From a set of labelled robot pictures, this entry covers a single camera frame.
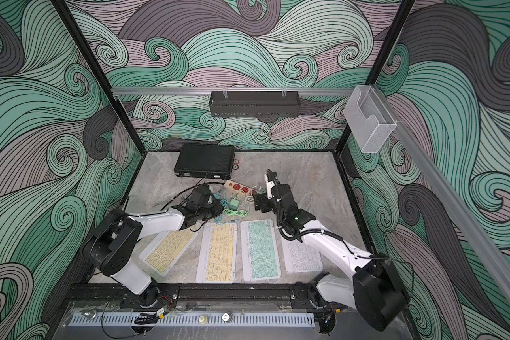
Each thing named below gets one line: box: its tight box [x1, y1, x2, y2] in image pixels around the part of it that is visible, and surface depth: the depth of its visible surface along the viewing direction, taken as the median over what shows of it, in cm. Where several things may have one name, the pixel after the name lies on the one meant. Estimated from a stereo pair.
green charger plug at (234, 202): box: [228, 192, 240, 212], surface depth 98 cm
